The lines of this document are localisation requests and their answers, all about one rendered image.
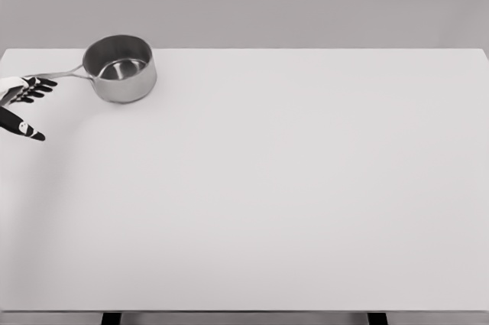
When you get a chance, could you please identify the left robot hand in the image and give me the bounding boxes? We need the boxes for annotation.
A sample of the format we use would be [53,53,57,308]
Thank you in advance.
[0,76,59,142]

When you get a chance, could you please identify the steel saucepan with long handle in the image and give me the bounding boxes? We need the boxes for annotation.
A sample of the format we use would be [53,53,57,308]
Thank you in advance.
[23,34,158,104]

